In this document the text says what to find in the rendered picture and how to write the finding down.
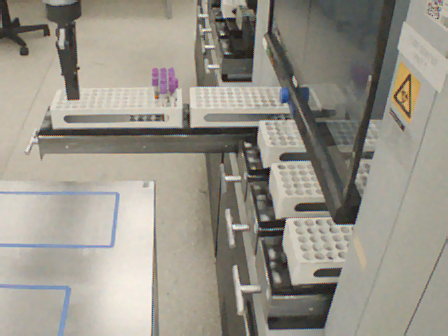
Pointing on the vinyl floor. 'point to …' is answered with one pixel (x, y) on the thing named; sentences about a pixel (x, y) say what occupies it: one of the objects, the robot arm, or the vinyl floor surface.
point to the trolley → (78, 258)
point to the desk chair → (17, 28)
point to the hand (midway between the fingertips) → (72, 85)
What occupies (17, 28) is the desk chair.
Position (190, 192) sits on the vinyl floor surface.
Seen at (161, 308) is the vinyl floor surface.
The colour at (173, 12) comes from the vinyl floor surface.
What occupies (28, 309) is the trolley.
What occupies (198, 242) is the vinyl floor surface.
